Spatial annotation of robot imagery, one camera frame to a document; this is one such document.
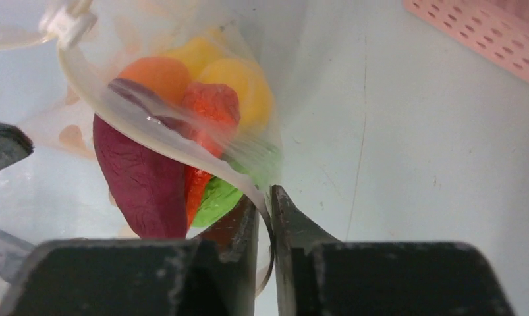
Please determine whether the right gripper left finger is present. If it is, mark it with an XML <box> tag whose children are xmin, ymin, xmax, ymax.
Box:
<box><xmin>0</xmin><ymin>197</ymin><xmax>258</xmax><ymax>315</ymax></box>

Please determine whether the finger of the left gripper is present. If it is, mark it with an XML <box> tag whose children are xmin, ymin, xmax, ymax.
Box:
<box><xmin>0</xmin><ymin>122</ymin><xmax>34</xmax><ymax>171</ymax></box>

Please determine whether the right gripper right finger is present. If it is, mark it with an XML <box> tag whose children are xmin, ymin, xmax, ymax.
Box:
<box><xmin>270</xmin><ymin>185</ymin><xmax>514</xmax><ymax>315</ymax></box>

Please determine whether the green cucumber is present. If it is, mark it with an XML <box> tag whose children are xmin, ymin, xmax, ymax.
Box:
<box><xmin>185</xmin><ymin>142</ymin><xmax>282</xmax><ymax>228</ymax></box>

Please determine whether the red fruit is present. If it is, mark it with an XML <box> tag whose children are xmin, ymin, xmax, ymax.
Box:
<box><xmin>92</xmin><ymin>78</ymin><xmax>189</xmax><ymax>240</ymax></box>

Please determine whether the clear dotted zip top bag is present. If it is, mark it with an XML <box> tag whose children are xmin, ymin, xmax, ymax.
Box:
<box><xmin>0</xmin><ymin>0</ymin><xmax>311</xmax><ymax>298</ymax></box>

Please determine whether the orange red carrot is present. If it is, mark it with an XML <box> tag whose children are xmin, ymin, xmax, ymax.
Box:
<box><xmin>182</xmin><ymin>82</ymin><xmax>240</xmax><ymax>227</ymax></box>

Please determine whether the orange fruit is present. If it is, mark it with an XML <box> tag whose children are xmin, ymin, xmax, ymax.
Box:
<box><xmin>117</xmin><ymin>56</ymin><xmax>191</xmax><ymax>105</ymax></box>

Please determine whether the yellow lemon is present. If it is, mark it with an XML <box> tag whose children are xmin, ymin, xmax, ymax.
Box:
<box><xmin>198</xmin><ymin>58</ymin><xmax>275</xmax><ymax>134</ymax></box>

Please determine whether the pink plastic basket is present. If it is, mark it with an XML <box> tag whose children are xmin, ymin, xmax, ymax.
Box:
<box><xmin>402</xmin><ymin>0</ymin><xmax>529</xmax><ymax>83</ymax></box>

